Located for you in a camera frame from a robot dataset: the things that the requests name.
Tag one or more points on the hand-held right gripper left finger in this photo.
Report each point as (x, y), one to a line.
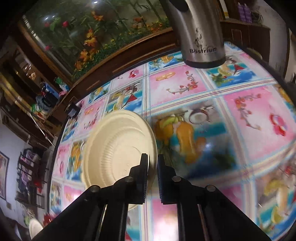
(142, 185)

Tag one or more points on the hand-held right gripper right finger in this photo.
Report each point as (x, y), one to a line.
(161, 183)

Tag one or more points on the ribbed beige bowl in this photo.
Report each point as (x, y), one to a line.
(115, 143)

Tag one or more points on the printed fruit tablecloth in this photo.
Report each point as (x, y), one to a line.
(185, 88)

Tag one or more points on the black power adapter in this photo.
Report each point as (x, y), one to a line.
(73, 110)

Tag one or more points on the smooth beige bowl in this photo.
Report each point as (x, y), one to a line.
(35, 228)

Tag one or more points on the green and white bottle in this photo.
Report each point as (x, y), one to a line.
(61, 84)

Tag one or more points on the blue bottle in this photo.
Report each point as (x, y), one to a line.
(48, 89)

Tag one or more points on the stainless steel kettle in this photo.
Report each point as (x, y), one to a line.
(198, 30)

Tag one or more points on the dark wooden sideboard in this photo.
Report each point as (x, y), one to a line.
(245, 37)

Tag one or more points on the purple bottle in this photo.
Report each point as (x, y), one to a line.
(248, 13)
(241, 11)

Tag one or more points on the framed wall picture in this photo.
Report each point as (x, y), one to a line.
(3, 173)

